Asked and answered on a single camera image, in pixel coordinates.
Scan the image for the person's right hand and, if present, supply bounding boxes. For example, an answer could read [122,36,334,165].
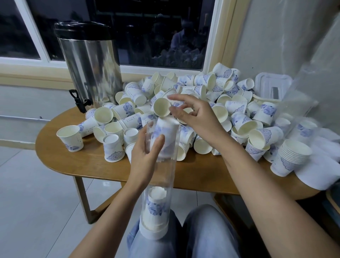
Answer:
[167,94,230,151]

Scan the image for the person's left hand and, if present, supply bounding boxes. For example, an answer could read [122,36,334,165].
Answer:
[127,125,166,193]

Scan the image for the white framed window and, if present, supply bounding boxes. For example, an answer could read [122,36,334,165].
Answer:
[0,0,250,88]

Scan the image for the person's blue jeans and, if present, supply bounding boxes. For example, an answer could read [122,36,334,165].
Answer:
[126,204,243,258]

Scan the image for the nested stack of paper cups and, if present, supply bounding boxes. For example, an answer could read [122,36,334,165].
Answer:
[142,186,170,232]
[270,139,312,178]

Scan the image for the single blue-printed paper cup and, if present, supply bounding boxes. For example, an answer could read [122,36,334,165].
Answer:
[151,116,180,160]

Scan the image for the dark wooden side counter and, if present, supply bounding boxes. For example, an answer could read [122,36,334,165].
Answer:
[321,183,340,224]

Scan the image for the stainless steel water dispenser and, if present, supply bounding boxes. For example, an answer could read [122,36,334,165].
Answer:
[53,21,124,113]

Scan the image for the pile of paper cups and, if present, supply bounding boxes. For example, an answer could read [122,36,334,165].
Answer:
[56,62,298,163]

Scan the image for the white plastic lid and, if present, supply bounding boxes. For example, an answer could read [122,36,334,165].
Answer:
[253,72,293,103]

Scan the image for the clear plastic bag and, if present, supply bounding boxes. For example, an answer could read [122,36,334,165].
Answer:
[276,11,340,134]

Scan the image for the person's right forearm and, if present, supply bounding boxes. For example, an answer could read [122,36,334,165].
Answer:
[212,133,340,258]

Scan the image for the clear plastic cup dispenser tube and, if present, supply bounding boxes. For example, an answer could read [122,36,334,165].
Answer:
[138,114,181,240]

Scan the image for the wooden table leg frame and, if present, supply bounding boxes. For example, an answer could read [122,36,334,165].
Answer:
[73,176,134,224]

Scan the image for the person's left forearm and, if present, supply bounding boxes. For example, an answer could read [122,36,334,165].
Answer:
[69,183,147,258]

